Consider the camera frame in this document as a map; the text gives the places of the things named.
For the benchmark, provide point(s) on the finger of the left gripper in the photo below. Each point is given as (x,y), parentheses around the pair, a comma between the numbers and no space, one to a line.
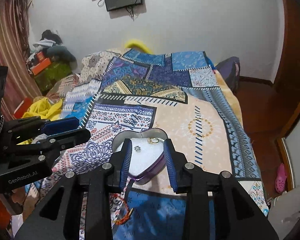
(70,136)
(28,128)

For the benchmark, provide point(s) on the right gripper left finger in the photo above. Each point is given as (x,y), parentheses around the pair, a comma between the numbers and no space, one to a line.
(58,215)

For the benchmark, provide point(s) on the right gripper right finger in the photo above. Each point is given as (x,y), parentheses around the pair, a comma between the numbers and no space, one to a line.
(217,206)

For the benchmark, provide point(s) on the yellow cloth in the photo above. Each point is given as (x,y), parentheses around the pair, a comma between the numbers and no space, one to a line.
(44,108)

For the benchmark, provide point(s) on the white suitcase with stickers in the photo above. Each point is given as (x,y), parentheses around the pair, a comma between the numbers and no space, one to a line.
(284,215)

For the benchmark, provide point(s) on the pink slipper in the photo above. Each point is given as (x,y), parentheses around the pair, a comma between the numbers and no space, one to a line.
(280,181)

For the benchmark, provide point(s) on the orange box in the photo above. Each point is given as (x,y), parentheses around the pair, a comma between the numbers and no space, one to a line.
(40,66)

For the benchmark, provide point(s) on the pile of clothes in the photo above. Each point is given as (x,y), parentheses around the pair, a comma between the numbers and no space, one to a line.
(51,46)

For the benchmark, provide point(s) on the purple heart-shaped tin box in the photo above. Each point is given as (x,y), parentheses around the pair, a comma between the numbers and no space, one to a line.
(147,153)

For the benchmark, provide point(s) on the red striped curtain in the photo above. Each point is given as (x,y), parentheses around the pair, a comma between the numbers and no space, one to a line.
(14,51)

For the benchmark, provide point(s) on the blue patchwork bed cover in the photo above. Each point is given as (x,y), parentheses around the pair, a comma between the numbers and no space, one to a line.
(131,91)

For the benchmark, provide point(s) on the dark purple pillow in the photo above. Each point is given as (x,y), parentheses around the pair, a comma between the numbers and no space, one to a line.
(230,72)

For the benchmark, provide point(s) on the yellow curved bed rail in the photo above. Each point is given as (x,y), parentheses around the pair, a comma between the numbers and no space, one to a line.
(139,45)

